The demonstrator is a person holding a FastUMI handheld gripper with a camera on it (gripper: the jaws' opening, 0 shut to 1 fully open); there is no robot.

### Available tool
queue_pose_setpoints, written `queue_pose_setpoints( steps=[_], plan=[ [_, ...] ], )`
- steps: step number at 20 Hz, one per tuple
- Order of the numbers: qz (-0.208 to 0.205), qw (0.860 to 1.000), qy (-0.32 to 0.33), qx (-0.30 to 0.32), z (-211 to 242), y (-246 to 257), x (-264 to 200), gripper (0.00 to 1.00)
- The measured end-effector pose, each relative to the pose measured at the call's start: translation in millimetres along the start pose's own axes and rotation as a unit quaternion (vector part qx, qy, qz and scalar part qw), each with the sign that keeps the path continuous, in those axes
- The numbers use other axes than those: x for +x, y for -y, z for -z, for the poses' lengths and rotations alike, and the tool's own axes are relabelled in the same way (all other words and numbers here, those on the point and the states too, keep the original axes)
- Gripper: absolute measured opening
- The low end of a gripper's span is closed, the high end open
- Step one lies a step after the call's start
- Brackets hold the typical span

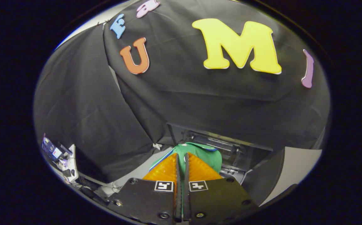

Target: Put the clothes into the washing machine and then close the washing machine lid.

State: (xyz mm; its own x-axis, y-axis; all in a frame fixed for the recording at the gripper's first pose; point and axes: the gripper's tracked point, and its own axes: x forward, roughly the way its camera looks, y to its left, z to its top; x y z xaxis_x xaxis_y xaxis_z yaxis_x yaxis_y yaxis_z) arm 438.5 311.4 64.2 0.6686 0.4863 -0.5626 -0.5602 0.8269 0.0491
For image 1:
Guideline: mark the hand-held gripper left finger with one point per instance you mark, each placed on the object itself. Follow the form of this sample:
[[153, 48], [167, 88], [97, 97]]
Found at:
[[146, 200]]

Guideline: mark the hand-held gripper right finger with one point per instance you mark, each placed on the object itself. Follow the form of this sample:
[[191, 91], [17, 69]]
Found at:
[[218, 197]]

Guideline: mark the green polo shirt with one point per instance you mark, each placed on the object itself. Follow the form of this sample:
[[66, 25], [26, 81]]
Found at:
[[210, 156]]

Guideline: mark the black backdrop cloth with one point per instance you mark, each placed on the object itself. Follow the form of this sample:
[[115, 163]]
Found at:
[[199, 100]]

